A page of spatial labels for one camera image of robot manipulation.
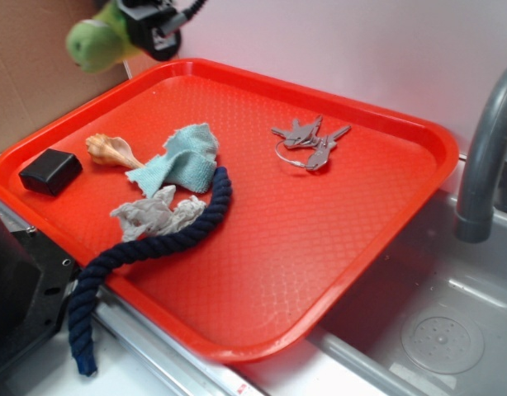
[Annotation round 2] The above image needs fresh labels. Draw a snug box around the grey sink basin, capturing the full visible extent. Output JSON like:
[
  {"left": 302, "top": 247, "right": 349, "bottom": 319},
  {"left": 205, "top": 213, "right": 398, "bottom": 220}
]
[{"left": 310, "top": 193, "right": 507, "bottom": 395}]

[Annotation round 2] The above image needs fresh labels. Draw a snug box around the brown cardboard panel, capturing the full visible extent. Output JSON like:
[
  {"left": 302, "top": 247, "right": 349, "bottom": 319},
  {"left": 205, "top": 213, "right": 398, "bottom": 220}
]
[{"left": 0, "top": 0, "right": 163, "bottom": 160}]

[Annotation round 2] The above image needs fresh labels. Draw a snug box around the red plastic tray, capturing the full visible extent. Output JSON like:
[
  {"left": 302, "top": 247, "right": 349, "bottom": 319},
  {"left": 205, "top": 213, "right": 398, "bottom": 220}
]
[{"left": 0, "top": 59, "right": 458, "bottom": 363}]

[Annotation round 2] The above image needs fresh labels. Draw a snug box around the dark blue rope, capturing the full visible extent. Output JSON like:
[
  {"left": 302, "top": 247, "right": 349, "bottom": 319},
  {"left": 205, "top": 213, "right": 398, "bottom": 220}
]
[{"left": 67, "top": 166, "right": 235, "bottom": 378}]

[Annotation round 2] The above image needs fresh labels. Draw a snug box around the teal cloth rag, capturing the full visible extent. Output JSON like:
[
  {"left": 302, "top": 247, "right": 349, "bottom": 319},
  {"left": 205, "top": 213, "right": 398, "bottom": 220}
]
[{"left": 126, "top": 123, "right": 219, "bottom": 198}]

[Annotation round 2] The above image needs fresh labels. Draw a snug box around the silver key bunch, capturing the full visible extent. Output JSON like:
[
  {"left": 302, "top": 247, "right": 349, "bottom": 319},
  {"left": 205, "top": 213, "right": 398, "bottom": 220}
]
[{"left": 271, "top": 115, "right": 352, "bottom": 172}]

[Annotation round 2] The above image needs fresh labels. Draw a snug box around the green plush animal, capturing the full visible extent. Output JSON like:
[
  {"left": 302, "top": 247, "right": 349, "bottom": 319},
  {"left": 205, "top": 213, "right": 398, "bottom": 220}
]
[{"left": 65, "top": 1, "right": 142, "bottom": 73}]

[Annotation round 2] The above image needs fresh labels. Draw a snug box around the black square box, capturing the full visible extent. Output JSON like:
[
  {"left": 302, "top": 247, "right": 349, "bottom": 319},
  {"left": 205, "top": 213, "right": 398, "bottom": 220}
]
[{"left": 19, "top": 148, "right": 83, "bottom": 196}]

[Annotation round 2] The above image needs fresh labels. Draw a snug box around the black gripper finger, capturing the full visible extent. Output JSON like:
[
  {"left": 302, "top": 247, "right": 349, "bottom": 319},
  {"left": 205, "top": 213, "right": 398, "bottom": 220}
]
[{"left": 116, "top": 1, "right": 182, "bottom": 61}]

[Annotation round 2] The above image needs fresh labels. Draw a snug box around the crumpled white paper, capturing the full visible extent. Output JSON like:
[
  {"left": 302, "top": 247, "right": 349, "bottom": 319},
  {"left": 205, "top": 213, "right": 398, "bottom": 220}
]
[{"left": 110, "top": 185, "right": 206, "bottom": 242}]

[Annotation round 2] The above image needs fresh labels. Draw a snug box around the grey sink faucet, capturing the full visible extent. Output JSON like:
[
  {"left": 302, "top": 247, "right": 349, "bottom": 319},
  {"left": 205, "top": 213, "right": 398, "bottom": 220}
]
[{"left": 454, "top": 69, "right": 507, "bottom": 243}]

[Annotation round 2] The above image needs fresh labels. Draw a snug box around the tan conch seashell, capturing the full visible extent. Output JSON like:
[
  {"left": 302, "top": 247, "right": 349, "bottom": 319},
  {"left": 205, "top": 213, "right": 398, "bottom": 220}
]
[{"left": 85, "top": 134, "right": 145, "bottom": 170}]

